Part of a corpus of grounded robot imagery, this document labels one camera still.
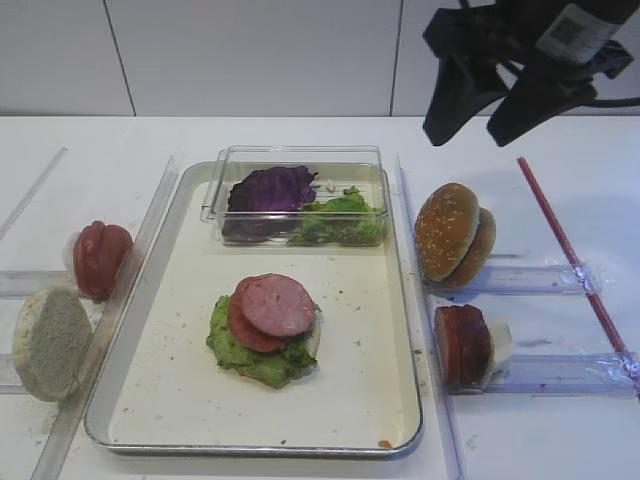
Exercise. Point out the clear plastic container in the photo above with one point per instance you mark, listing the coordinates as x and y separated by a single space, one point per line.
337 168

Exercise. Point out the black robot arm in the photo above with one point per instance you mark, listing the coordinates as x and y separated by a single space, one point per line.
534 59

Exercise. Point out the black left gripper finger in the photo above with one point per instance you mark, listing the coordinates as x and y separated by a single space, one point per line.
537 96

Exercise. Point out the purple cabbage leaf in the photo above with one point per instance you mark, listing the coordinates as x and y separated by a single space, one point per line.
276 189

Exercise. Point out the green lettuce on tray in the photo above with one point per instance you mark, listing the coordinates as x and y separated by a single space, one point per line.
274 369

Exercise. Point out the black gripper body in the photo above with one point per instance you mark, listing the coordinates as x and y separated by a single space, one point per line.
577 35

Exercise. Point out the clear rail right of tray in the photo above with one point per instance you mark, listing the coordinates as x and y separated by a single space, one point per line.
444 409

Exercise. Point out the stack of tomato slices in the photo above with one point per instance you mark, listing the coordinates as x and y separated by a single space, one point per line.
97 256

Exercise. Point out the white bun half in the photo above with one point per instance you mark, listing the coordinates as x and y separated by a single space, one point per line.
49 342

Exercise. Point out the clear rail of tray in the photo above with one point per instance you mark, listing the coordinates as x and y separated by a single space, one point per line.
444 409
71 410

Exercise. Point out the tomato slice on lettuce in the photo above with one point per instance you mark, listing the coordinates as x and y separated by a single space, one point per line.
248 335

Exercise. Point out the metal baking tray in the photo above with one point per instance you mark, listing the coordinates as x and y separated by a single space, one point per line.
161 390

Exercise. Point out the clear rail left of tray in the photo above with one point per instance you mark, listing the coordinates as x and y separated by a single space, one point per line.
71 410

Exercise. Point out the brown bun half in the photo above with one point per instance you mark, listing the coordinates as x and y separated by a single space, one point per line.
478 253

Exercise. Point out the sesame bun top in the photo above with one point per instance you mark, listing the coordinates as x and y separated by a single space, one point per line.
444 229

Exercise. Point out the green lettuce in container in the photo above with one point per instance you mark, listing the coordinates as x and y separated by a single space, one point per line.
347 220

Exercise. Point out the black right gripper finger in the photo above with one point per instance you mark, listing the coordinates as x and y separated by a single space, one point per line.
463 88

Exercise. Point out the bottom bun under lettuce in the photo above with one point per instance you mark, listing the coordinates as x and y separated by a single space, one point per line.
312 339

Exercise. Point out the red plastic rod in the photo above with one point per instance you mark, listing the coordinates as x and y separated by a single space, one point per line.
570 255

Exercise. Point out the clear holder upper left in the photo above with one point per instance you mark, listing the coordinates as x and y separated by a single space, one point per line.
16 285

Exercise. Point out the white cheese slice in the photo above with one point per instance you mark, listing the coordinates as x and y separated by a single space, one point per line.
502 346

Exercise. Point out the pink meat slice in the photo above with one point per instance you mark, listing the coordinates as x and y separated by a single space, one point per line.
276 305

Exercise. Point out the clear rod far left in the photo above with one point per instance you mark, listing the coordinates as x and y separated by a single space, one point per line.
26 199

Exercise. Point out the clear holder lower right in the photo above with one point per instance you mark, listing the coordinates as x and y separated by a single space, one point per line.
608 374

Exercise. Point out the clear holder lower left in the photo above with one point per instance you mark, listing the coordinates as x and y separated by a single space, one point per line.
10 382

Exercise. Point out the stack of meat slices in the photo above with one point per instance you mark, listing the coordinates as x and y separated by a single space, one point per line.
464 344

